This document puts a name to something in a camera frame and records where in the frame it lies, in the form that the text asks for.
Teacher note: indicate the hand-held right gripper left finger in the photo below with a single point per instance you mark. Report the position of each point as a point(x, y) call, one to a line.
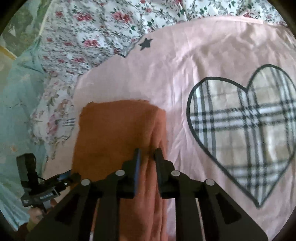
point(138, 168)

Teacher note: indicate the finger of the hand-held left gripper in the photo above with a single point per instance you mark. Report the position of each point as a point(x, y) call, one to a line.
point(64, 177)

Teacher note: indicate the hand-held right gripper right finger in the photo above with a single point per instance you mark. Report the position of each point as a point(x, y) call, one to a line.
point(159, 162)

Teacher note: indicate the orange knit sweater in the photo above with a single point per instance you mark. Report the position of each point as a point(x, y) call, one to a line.
point(111, 139)

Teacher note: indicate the person's left hand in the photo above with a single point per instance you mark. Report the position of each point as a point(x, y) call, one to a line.
point(37, 214)

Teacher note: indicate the teal floral bedsheet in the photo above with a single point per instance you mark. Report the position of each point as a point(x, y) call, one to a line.
point(18, 104)

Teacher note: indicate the pink blanket with plaid hearts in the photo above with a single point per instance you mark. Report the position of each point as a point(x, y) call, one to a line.
point(185, 58)

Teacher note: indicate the white floral quilt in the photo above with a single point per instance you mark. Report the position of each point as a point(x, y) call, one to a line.
point(92, 34)

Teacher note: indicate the yellow wooden frame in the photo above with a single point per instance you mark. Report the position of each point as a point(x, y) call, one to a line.
point(7, 51)

